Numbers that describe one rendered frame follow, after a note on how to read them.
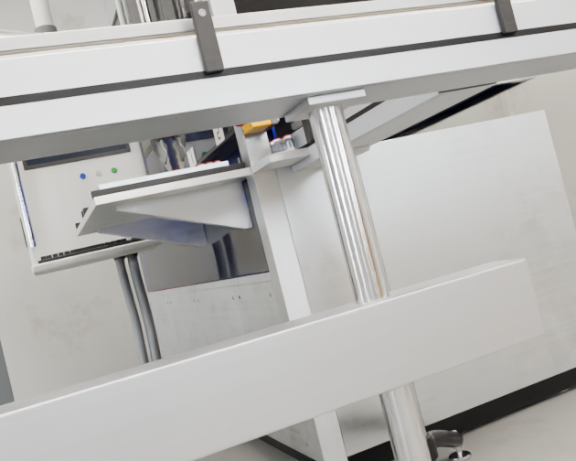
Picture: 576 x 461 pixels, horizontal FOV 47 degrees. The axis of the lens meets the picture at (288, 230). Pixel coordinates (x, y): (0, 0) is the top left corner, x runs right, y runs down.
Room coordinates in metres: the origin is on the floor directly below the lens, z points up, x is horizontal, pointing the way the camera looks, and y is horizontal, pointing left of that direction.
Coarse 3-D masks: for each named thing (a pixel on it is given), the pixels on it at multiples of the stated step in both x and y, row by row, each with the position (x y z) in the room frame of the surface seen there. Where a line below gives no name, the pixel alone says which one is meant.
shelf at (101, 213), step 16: (208, 176) 1.68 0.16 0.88; (224, 176) 1.70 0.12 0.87; (240, 176) 1.71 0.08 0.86; (128, 192) 1.61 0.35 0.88; (144, 192) 1.62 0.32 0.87; (160, 192) 1.63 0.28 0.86; (176, 192) 1.71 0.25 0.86; (96, 208) 1.63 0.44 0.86; (112, 208) 1.71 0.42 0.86; (80, 224) 2.01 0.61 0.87; (96, 224) 2.00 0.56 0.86; (112, 224) 2.12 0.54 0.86
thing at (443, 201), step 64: (448, 128) 1.95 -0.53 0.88; (512, 128) 2.03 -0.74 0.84; (320, 192) 1.78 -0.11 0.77; (384, 192) 1.85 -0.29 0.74; (448, 192) 1.93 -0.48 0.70; (512, 192) 2.01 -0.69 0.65; (320, 256) 1.76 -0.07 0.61; (384, 256) 1.83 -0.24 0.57; (448, 256) 1.91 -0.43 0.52; (512, 256) 1.99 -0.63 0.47; (192, 320) 2.75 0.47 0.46; (256, 320) 1.96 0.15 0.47; (448, 384) 1.87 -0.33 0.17; (512, 384) 1.94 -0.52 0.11
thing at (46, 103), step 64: (384, 0) 0.96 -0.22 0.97; (448, 0) 1.00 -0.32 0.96; (512, 0) 1.13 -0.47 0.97; (0, 64) 0.74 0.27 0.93; (64, 64) 0.76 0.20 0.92; (128, 64) 0.79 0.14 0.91; (192, 64) 0.82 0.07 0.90; (256, 64) 0.85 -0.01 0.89; (320, 64) 0.88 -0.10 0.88; (384, 64) 0.92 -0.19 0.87; (448, 64) 0.96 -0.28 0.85; (512, 64) 1.02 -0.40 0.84; (0, 128) 0.73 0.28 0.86; (64, 128) 0.76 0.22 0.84; (128, 128) 0.82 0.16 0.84; (192, 128) 0.91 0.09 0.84
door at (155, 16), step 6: (126, 0) 2.60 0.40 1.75; (132, 0) 2.51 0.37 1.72; (150, 0) 2.28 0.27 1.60; (156, 0) 2.20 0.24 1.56; (132, 6) 2.54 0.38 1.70; (150, 6) 2.30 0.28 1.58; (156, 6) 2.22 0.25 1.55; (132, 12) 2.56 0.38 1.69; (138, 12) 2.47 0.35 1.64; (150, 12) 2.31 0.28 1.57; (156, 12) 2.24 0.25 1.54; (162, 12) 2.18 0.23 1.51; (132, 18) 2.58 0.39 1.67; (138, 18) 2.49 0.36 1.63; (156, 18) 2.25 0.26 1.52; (162, 18) 2.19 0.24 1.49; (132, 24) 2.60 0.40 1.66
